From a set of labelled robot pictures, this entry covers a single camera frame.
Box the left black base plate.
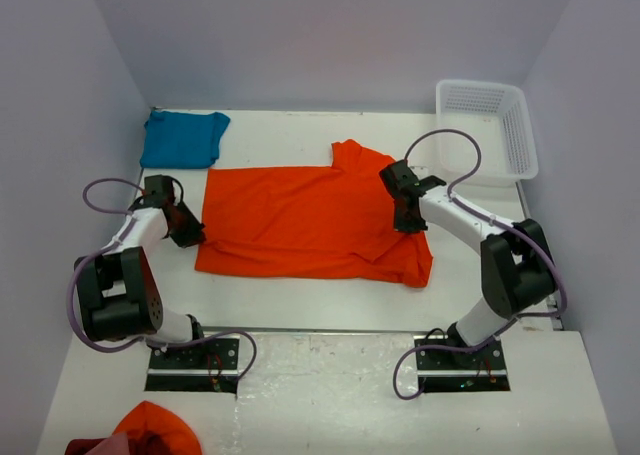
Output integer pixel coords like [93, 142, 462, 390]
[145, 336, 240, 395]

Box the orange t shirt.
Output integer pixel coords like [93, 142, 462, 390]
[195, 140, 433, 288]

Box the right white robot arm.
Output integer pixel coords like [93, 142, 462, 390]
[379, 160, 560, 368]

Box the dark red cloth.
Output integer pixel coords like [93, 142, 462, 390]
[64, 438, 112, 455]

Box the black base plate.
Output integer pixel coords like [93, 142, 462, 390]
[145, 336, 240, 395]
[415, 340, 511, 394]

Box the pink cloth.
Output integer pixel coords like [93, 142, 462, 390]
[86, 433, 130, 455]

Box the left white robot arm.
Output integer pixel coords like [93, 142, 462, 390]
[66, 175, 208, 368]

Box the orange cloth in pile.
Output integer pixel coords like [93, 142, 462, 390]
[112, 401, 203, 455]

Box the folded blue t shirt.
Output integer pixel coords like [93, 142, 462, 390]
[139, 110, 231, 170]

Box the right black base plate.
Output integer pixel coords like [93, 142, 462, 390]
[415, 340, 511, 394]

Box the white plastic basket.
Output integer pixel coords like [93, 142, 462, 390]
[436, 79, 539, 187]

